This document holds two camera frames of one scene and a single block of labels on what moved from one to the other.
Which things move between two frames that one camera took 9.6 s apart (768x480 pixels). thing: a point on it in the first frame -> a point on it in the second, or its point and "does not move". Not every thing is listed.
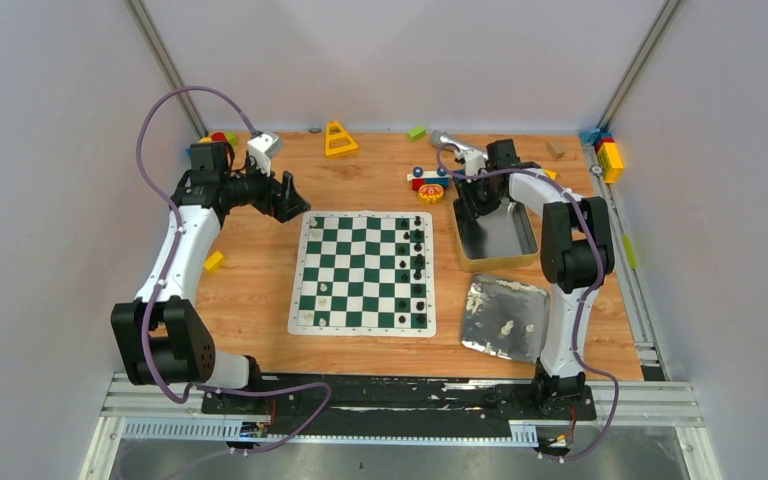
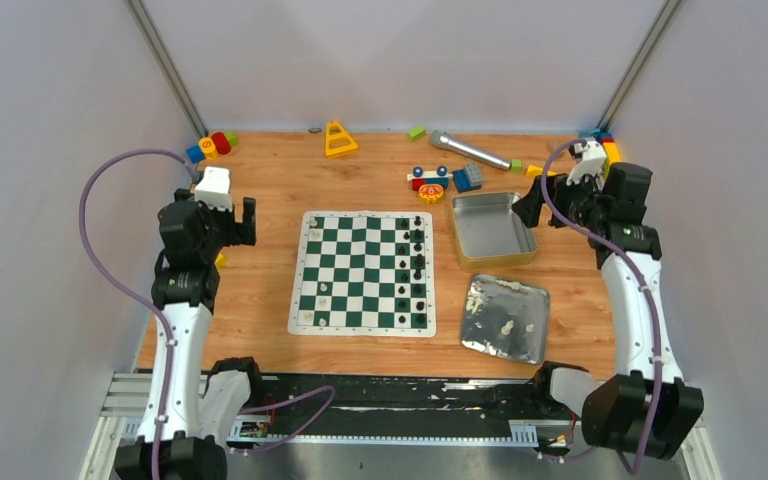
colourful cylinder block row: (218, 137) does not move
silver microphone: (441, 138) does not move
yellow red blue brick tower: (610, 158) does not move
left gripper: (278, 196) -> (226, 221)
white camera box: (474, 161) -> (590, 164)
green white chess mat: (364, 273) does not move
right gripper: (471, 207) -> (528, 206)
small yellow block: (214, 262) does not move
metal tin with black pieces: (500, 237) does not move
